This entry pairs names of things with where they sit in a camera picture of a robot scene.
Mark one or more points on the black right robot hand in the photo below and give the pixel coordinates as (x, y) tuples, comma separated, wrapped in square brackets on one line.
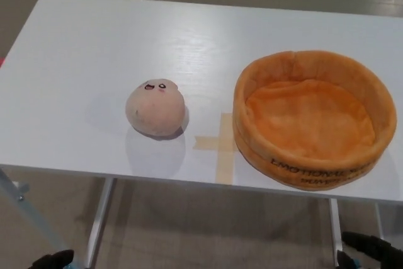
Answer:
[(382, 253)]

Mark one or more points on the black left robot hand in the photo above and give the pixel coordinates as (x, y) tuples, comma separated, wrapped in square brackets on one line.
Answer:
[(55, 259)]

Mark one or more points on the pink round plush toy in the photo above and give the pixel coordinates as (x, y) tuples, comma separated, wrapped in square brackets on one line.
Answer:
[(155, 111)]

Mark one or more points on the orange plush round plate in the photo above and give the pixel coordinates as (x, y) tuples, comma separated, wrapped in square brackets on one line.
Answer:
[(308, 121)]

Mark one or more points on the white table leg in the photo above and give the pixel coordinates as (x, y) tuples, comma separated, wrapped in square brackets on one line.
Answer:
[(335, 225), (99, 218), (382, 218)]

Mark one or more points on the grey-blue metal stand leg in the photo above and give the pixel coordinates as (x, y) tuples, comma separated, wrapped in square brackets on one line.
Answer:
[(28, 212)]

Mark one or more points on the short beige tape strip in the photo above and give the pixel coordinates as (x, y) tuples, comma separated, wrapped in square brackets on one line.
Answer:
[(206, 143)]

